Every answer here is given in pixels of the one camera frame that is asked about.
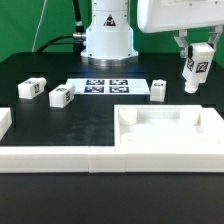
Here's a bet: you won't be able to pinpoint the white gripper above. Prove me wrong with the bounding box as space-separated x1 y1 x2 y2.
137 0 224 58

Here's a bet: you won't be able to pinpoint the white square tabletop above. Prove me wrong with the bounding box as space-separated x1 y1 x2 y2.
114 105 224 150

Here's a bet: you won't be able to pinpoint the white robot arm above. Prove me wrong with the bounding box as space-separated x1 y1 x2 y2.
81 0 224 65

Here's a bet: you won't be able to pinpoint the white U-shaped obstacle fence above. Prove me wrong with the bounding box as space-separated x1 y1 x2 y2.
0 107 224 174

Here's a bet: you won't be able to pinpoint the white marker base plate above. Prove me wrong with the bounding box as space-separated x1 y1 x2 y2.
66 78 150 95

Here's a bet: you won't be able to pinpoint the black cables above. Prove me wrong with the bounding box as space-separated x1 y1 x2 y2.
35 0 88 54

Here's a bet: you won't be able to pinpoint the thin white cable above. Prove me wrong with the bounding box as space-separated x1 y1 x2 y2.
31 0 48 53

